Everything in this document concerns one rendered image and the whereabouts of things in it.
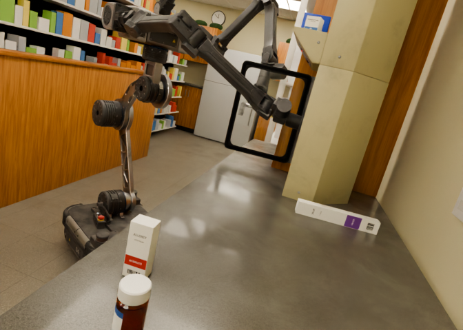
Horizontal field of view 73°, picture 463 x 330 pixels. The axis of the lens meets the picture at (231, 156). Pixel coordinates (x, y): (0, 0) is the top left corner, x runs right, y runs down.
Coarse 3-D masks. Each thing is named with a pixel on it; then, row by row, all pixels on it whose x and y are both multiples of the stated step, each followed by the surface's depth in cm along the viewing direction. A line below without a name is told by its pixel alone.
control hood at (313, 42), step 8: (296, 32) 102; (304, 32) 102; (312, 32) 101; (320, 32) 101; (296, 40) 118; (304, 40) 102; (312, 40) 102; (320, 40) 101; (304, 48) 103; (312, 48) 102; (320, 48) 101; (312, 56) 102; (320, 56) 102; (312, 64) 110
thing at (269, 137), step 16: (256, 80) 136; (272, 80) 135; (288, 80) 134; (240, 96) 138; (288, 96) 136; (256, 112) 139; (240, 128) 141; (256, 128) 140; (272, 128) 139; (288, 128) 138; (240, 144) 143; (256, 144) 142; (272, 144) 141
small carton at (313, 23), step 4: (308, 16) 109; (312, 16) 109; (308, 20) 109; (312, 20) 109; (316, 20) 108; (320, 20) 108; (308, 24) 110; (312, 24) 109; (316, 24) 108; (320, 24) 109; (308, 28) 110; (312, 28) 109; (316, 28) 108; (320, 28) 111
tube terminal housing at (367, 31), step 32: (352, 0) 97; (384, 0) 97; (416, 0) 104; (352, 32) 98; (384, 32) 101; (320, 64) 102; (352, 64) 100; (384, 64) 106; (320, 96) 104; (352, 96) 104; (320, 128) 106; (352, 128) 109; (320, 160) 108; (352, 160) 115; (288, 192) 113; (320, 192) 112
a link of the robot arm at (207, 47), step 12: (192, 48) 117; (204, 48) 117; (216, 60) 119; (228, 72) 120; (240, 84) 121; (252, 84) 123; (252, 96) 122; (264, 96) 124; (252, 108) 128; (264, 108) 124
